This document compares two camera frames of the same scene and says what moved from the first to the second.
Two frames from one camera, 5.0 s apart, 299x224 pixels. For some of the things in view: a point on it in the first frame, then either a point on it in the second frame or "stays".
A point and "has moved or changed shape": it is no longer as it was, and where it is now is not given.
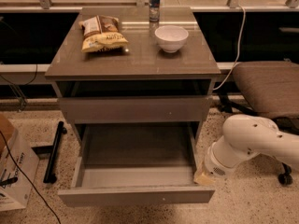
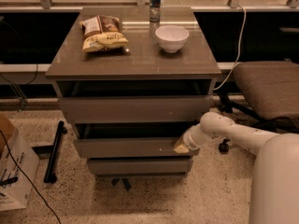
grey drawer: x=140 y=164 has moved or changed shape
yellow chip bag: x=101 y=33 stays
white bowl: x=171 y=37 stays
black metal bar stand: x=49 y=176 stays
